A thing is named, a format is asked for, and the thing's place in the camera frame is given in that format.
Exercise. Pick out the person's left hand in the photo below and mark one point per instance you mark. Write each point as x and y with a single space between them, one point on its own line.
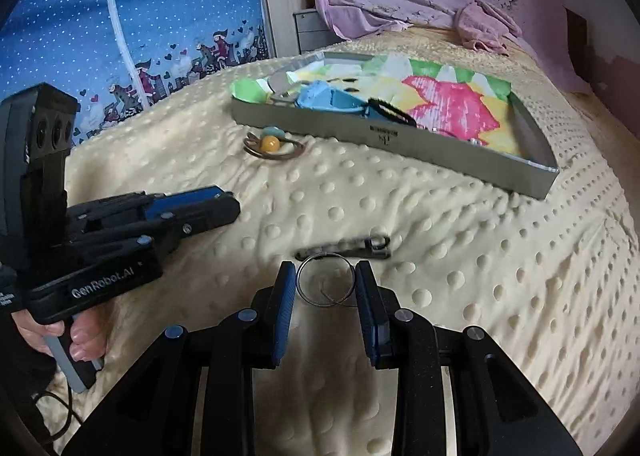
87 341

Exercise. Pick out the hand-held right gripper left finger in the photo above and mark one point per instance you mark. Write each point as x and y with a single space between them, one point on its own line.
282 316

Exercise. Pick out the crumpled pink cloth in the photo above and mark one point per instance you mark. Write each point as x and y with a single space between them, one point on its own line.
487 26

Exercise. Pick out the beige hair claw clip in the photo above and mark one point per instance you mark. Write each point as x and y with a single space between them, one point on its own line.
280 83

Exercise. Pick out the colourful paper sheet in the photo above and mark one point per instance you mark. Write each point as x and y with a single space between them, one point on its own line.
450 101

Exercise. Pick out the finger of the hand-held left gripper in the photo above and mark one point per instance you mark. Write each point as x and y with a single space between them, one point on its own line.
210 216
180 200

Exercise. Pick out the person's left forearm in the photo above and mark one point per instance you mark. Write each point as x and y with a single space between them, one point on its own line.
20 386

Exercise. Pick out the grey drawer cabinet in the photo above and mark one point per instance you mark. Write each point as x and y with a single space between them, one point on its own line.
312 31

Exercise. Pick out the blue smart watch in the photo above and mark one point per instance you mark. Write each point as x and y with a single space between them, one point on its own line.
325 96

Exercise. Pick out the brown wooden board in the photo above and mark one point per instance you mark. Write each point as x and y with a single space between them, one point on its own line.
577 36

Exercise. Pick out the shallow grey cardboard box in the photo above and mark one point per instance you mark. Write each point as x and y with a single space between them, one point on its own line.
400 146

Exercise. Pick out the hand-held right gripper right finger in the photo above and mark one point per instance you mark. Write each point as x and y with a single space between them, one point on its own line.
367 316

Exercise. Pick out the yellow dotted blanket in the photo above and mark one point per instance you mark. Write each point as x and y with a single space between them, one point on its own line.
475 286

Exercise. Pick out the blue printed curtain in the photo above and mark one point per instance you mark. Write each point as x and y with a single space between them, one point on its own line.
175 1

